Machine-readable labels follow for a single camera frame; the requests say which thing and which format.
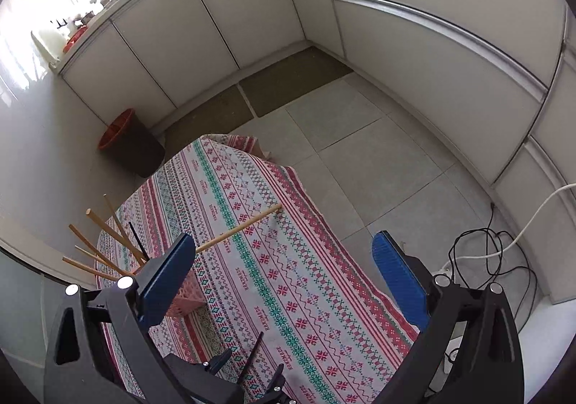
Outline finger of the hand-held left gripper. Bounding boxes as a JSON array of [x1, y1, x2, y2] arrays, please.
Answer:
[[164, 347, 235, 391], [262, 363, 289, 404]]

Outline white kitchen cabinets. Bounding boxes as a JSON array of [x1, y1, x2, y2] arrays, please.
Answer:
[[58, 0, 576, 306]]

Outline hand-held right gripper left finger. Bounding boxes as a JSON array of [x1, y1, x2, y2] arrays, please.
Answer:
[[44, 233, 196, 404]]

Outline red bowl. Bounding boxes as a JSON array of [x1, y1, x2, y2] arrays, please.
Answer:
[[62, 25, 89, 54]]

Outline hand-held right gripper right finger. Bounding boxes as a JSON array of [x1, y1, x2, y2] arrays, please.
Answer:
[[372, 230, 525, 404]]

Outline white power cable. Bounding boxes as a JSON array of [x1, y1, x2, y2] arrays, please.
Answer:
[[445, 183, 576, 272]]

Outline bunch of wooden chopsticks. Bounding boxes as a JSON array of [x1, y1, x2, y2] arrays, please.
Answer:
[[62, 193, 149, 283]]

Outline brown trash bin red rim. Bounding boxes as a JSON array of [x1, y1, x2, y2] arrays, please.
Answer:
[[98, 108, 166, 179]]

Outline pink lattice utensil holder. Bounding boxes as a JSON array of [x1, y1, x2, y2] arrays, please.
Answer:
[[135, 253, 203, 319]]

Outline patterned striped tablecloth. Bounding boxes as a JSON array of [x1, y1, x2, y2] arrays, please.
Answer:
[[95, 134, 421, 404]]

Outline white cutting board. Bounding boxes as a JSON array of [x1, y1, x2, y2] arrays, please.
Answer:
[[31, 28, 68, 61]]

